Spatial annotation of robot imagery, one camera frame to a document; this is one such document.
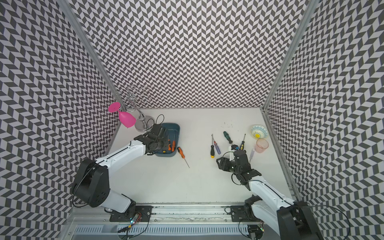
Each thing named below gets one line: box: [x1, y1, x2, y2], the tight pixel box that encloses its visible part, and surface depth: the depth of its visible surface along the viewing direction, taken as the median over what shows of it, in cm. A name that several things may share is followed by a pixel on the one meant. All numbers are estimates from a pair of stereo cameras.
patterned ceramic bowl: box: [250, 124, 269, 140], surface depth 104 cm
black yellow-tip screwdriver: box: [210, 134, 215, 159], surface depth 96 cm
